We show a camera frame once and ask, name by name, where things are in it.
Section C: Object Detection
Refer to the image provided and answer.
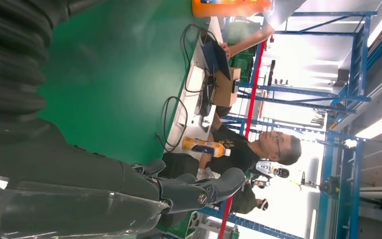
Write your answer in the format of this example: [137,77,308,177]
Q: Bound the long black cable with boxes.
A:
[180,23,219,94]

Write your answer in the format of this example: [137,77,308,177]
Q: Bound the black zip case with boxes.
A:
[158,152,201,179]

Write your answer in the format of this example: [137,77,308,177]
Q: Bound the flat white box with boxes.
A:
[184,64,207,95]

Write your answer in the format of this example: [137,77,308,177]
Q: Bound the blue metal rack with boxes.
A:
[222,11,378,139]
[314,131,366,239]

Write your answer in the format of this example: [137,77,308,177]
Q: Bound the yellow drink bottle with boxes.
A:
[182,136,232,158]

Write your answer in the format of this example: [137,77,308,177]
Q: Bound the dark blue tablet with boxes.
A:
[200,34,232,82]

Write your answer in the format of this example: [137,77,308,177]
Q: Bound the red pole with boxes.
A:
[216,39,268,239]

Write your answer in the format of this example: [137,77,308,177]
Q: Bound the green plastic crate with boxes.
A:
[156,211,196,239]
[228,46,258,83]

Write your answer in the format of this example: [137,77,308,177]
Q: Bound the cardboard box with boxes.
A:
[212,67,241,108]

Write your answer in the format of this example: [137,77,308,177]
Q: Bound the white desk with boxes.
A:
[162,16,226,156]

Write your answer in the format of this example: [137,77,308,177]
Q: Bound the looped black cable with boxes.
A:
[157,96,189,153]

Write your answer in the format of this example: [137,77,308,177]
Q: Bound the seated person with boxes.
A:
[197,112,303,175]

